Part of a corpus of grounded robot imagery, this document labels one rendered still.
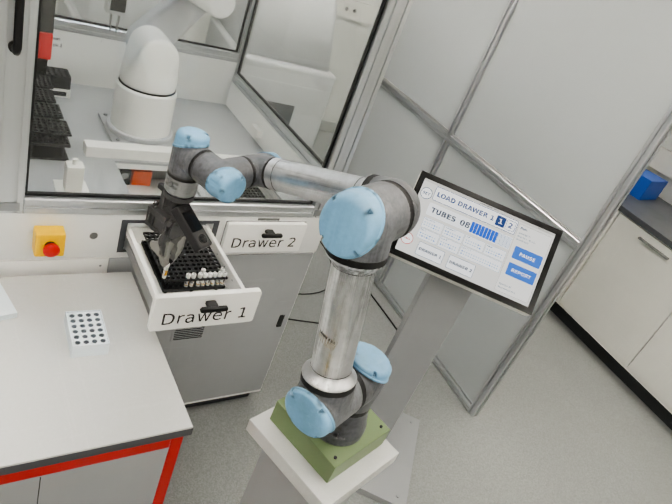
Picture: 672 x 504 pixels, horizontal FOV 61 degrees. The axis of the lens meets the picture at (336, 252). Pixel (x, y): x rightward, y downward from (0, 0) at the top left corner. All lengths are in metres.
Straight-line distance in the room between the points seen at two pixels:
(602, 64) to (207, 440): 2.16
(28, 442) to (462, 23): 2.74
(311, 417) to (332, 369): 0.11
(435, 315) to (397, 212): 1.15
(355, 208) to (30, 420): 0.83
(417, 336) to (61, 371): 1.25
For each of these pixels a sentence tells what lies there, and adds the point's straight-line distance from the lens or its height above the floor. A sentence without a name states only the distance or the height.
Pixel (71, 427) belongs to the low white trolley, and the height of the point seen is 0.76.
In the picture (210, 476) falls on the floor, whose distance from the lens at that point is 2.30.
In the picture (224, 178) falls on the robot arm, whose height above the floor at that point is 1.30.
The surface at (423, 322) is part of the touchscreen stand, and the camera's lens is 2.16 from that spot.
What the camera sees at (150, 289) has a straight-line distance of 1.55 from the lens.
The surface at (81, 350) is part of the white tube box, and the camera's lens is 1.51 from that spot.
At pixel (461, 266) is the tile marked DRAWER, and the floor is 1.00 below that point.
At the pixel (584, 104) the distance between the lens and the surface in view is 2.66.
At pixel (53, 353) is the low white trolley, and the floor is 0.76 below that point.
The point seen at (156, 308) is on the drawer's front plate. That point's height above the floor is 0.90.
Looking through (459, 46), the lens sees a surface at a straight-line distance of 3.27.
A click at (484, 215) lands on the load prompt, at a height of 1.15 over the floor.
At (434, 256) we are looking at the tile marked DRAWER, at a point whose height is 1.00.
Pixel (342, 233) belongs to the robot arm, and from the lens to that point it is 0.99.
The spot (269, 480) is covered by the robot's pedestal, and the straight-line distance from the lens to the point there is 1.58.
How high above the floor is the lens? 1.85
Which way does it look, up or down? 30 degrees down
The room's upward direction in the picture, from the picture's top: 22 degrees clockwise
